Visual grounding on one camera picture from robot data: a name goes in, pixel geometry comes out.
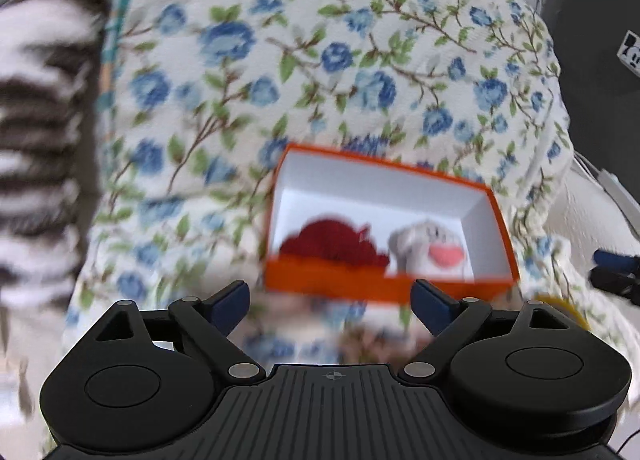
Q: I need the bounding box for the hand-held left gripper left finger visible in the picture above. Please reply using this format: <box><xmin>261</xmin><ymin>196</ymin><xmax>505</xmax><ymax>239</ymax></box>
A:
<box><xmin>92</xmin><ymin>280</ymin><xmax>267</xmax><ymax>384</ymax></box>

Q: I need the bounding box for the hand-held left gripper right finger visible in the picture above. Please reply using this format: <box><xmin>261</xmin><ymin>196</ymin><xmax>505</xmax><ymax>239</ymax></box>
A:
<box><xmin>399</xmin><ymin>279</ymin><xmax>583</xmax><ymax>384</ymax></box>

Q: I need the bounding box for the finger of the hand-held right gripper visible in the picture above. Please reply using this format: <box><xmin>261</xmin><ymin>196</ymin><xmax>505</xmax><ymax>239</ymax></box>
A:
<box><xmin>592</xmin><ymin>249</ymin><xmax>640</xmax><ymax>275</ymax></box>
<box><xmin>589</xmin><ymin>267</ymin><xmax>640</xmax><ymax>307</ymax></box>

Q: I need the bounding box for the orange cardboard box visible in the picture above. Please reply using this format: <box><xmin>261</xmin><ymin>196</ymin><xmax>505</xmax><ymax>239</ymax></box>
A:
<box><xmin>262</xmin><ymin>143</ymin><xmax>521</xmax><ymax>303</ymax></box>

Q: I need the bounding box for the white sheet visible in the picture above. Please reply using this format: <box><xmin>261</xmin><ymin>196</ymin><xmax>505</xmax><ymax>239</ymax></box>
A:
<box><xmin>540</xmin><ymin>150</ymin><xmax>640</xmax><ymax>356</ymax></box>

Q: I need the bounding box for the grey plush toy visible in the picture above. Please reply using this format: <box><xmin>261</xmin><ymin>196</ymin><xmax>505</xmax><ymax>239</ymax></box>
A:
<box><xmin>387</xmin><ymin>220</ymin><xmax>476</xmax><ymax>283</ymax></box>

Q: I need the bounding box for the red knitted item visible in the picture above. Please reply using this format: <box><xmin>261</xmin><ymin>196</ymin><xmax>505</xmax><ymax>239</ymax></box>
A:
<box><xmin>279</xmin><ymin>214</ymin><xmax>391</xmax><ymax>268</ymax></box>

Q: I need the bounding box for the black white sticker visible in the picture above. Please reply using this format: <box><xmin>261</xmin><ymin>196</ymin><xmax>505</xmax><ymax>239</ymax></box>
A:
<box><xmin>616</xmin><ymin>31</ymin><xmax>640</xmax><ymax>72</ymax></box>

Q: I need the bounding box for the blue floral blanket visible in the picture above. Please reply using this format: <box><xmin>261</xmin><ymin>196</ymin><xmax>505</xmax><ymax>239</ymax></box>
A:
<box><xmin>60</xmin><ymin>0</ymin><xmax>601</xmax><ymax>391</ymax></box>

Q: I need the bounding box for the brown white striped fuzzy blanket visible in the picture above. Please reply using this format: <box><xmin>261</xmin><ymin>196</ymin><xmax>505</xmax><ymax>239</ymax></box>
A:
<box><xmin>0</xmin><ymin>0</ymin><xmax>113</xmax><ymax>416</ymax></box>

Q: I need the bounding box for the yellow ring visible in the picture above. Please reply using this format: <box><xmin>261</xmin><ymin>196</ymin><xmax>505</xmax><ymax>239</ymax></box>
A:
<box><xmin>530</xmin><ymin>293</ymin><xmax>593</xmax><ymax>336</ymax></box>

